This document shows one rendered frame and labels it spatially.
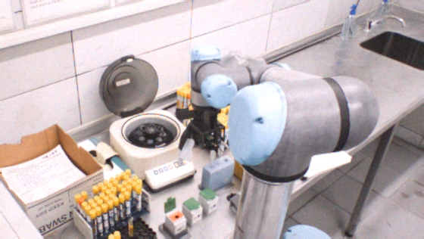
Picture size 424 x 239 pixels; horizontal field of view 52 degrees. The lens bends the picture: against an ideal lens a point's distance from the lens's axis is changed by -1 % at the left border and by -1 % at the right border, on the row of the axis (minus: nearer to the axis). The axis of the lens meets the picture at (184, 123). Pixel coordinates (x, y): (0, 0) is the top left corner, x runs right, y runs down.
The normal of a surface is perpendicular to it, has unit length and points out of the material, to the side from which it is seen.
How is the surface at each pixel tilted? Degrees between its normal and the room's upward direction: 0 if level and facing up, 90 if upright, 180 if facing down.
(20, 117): 90
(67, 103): 90
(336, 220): 0
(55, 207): 88
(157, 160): 90
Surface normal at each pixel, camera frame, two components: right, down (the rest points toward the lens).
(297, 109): 0.13, -0.30
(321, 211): 0.04, -0.82
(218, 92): 0.20, 0.51
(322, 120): 0.18, 0.07
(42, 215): 0.67, 0.43
